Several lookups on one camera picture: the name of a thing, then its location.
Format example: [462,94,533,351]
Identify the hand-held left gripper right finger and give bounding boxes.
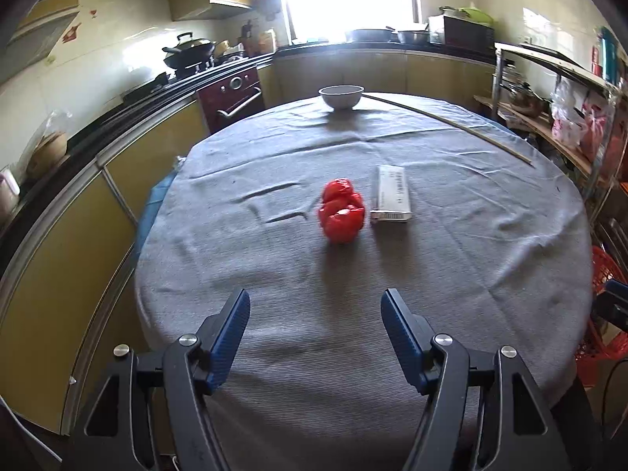
[381,288,573,471]

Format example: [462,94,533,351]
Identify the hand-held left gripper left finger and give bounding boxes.
[61,288,252,471]

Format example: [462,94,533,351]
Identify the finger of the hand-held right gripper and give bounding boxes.
[591,279,628,335]

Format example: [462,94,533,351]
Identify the red plastic mesh basket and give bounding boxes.
[574,244,628,380]

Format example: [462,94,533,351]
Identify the red bell pepper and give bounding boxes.
[317,177,367,245]

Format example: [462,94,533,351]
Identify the white printed carton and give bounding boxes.
[369,165,414,225]

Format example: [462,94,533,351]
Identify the grey tablecloth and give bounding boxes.
[133,91,595,471]

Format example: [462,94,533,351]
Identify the blue cloth under tablecloth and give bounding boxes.
[134,157,186,257]

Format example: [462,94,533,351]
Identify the pink plastic bag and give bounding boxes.
[578,97,615,164]

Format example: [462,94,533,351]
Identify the white plastic bag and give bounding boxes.
[548,78,588,146]

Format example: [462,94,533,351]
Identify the metal storage shelf rack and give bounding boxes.
[473,42,628,198]

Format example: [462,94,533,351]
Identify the steel pot with lid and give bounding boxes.
[504,80,551,115]

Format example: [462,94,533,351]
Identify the thin wooden stick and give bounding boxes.
[360,93,535,166]

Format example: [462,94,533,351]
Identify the dark red oven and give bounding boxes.
[195,66,266,134]

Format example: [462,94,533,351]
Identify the white bowl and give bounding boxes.
[318,85,366,111]

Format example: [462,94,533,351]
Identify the yellow lower kitchen cabinets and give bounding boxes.
[0,48,497,435]

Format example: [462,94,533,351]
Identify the black wok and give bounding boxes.
[161,32,218,71]

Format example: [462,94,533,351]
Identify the black microwave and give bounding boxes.
[428,14,496,51]

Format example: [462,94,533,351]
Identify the dark frying pan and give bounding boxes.
[344,27,396,44]

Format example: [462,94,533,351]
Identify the green basin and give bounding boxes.
[438,6,494,28]

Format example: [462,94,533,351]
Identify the black cable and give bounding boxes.
[601,357,628,433]

